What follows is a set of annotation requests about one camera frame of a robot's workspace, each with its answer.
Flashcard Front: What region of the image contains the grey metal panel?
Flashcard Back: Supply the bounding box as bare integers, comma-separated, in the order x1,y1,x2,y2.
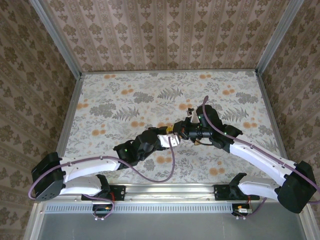
37,212,308,240

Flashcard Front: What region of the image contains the aluminium frame post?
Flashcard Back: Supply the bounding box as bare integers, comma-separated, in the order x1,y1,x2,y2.
29,0,83,77
255,0,306,75

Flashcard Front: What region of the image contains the long aluminium mounting rail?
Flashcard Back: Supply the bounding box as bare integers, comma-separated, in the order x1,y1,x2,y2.
34,182,310,203

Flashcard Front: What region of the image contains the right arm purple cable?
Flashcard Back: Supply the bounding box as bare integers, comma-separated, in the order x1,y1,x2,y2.
202,95,320,221

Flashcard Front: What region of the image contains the aluminium table end rail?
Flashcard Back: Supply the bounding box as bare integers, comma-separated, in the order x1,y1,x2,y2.
81,69,258,75

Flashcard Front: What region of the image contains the aluminium table side rail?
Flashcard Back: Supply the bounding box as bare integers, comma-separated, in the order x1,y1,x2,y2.
53,73,85,161
254,71,292,166

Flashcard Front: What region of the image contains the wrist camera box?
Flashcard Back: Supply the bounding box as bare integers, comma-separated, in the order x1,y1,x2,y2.
186,107,201,124
157,134,181,149

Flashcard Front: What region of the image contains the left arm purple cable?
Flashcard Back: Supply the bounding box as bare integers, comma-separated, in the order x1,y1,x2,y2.
27,136,176,221

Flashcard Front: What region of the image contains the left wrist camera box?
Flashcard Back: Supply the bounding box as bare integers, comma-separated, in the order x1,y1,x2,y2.
157,134,181,149

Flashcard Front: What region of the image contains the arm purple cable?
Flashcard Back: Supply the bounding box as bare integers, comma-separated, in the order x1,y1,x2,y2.
27,136,176,221
202,95,320,221

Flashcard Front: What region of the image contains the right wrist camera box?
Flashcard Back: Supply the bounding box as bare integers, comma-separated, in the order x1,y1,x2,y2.
186,107,201,124

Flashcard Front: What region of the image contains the slotted grey cable duct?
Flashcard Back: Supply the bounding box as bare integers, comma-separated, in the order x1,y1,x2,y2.
45,202,236,214

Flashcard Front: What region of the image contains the small electronics board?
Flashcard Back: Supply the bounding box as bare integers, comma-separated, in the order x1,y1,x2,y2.
92,203,114,217
231,203,253,217

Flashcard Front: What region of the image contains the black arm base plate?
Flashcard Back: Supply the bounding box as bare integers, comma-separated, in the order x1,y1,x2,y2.
213,184,261,201
81,184,126,202

